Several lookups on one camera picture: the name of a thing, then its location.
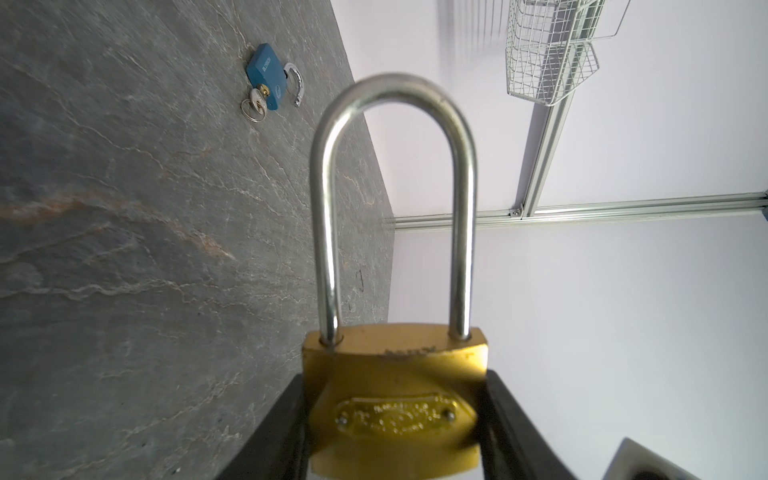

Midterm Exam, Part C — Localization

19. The brass padlock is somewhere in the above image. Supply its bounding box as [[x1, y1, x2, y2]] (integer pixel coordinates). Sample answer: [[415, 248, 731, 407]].
[[302, 73, 489, 479]]

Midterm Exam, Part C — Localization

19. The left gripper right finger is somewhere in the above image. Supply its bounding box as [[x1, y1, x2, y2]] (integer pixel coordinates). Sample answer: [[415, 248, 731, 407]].
[[478, 370, 575, 480]]

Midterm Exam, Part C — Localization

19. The blue padlock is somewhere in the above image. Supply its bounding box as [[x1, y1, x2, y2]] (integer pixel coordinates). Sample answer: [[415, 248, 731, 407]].
[[245, 43, 305, 111]]

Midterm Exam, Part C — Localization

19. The white wire shelf basket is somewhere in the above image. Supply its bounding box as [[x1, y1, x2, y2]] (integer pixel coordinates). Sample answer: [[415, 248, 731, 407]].
[[505, 0, 631, 107]]

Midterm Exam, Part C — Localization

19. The long silver key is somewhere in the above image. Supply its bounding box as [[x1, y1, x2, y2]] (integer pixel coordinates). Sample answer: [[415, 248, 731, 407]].
[[240, 84, 270, 123]]

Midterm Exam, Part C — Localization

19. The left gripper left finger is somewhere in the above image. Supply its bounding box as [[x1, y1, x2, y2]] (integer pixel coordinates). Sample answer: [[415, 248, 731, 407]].
[[217, 374, 310, 480]]

